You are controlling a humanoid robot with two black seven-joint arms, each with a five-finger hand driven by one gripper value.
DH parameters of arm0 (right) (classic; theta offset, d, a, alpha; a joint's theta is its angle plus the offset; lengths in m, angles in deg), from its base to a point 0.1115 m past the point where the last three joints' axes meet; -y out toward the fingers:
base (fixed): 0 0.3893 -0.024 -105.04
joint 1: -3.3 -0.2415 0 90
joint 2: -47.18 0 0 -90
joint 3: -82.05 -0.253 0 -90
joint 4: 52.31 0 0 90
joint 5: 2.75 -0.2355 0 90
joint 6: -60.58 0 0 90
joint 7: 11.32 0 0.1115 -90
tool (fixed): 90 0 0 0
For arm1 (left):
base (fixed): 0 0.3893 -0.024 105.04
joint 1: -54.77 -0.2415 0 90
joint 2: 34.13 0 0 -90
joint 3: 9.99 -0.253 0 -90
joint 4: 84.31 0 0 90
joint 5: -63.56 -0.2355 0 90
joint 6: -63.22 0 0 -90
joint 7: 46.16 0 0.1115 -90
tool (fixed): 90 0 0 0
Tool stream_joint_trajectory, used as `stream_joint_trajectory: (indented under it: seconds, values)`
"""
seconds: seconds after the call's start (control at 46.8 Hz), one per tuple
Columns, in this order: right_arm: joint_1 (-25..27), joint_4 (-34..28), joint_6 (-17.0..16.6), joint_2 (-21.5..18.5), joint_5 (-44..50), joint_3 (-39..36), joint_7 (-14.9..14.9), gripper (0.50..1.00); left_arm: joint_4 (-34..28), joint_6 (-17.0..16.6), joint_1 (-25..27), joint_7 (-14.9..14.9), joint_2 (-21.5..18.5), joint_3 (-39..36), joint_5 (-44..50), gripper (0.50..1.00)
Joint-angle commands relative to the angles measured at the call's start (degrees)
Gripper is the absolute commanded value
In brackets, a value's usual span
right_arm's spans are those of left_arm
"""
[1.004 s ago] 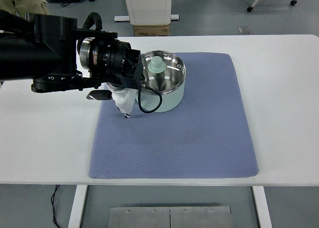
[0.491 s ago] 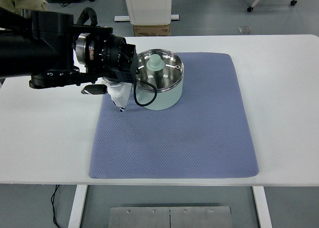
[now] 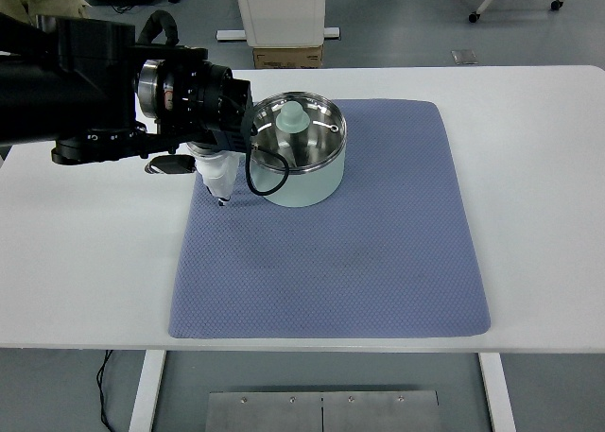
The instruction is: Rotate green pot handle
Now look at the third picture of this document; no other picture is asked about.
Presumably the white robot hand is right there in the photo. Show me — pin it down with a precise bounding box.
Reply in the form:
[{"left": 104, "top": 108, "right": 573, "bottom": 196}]
[{"left": 144, "top": 150, "right": 241, "bottom": 210}]

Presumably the glass lid with green knob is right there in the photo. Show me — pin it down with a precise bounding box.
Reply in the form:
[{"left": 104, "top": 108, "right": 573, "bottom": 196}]
[{"left": 248, "top": 90, "right": 348, "bottom": 174}]

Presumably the green pot with handle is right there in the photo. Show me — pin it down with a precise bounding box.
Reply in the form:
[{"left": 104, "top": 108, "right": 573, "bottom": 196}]
[{"left": 245, "top": 90, "right": 348, "bottom": 209}]

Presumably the brown cardboard box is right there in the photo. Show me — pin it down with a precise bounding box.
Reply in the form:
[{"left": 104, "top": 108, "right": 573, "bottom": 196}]
[{"left": 252, "top": 44, "right": 325, "bottom": 70}]

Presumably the blue-grey textured mat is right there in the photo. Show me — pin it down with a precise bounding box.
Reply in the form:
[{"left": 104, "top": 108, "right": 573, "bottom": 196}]
[{"left": 168, "top": 99, "right": 493, "bottom": 340}]

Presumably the white table leg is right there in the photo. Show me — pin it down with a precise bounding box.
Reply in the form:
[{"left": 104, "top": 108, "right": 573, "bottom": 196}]
[
  {"left": 128, "top": 350, "right": 167, "bottom": 432},
  {"left": 477, "top": 353, "right": 517, "bottom": 432}
]

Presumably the grey metal plate with screws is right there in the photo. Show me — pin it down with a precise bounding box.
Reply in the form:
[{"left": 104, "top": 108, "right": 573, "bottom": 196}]
[{"left": 204, "top": 390, "right": 441, "bottom": 432}]

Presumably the person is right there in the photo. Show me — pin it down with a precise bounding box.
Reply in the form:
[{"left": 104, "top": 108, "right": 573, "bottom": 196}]
[{"left": 0, "top": 0, "right": 91, "bottom": 26}]

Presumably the white cabinet pedestal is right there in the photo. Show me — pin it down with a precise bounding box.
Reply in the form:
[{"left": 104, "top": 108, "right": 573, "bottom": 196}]
[{"left": 216, "top": 0, "right": 341, "bottom": 49}]

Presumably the black floor cable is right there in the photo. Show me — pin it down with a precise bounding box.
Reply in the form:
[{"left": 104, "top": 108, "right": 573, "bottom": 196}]
[{"left": 95, "top": 350, "right": 115, "bottom": 432}]

